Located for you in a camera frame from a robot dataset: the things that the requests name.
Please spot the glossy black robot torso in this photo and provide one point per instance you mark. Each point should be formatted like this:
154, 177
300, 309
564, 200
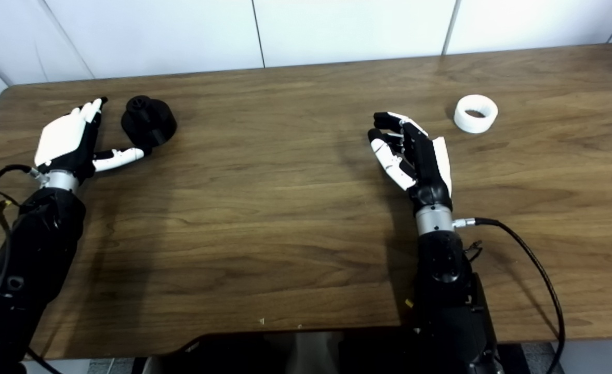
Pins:
233, 353

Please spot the round black plastic part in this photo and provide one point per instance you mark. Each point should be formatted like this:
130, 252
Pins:
150, 127

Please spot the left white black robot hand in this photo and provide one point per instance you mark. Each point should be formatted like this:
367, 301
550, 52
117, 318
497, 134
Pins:
59, 137

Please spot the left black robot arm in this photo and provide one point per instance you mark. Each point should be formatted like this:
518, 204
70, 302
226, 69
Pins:
30, 249

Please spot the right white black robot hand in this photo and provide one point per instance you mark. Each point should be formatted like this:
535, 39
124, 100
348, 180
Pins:
429, 166

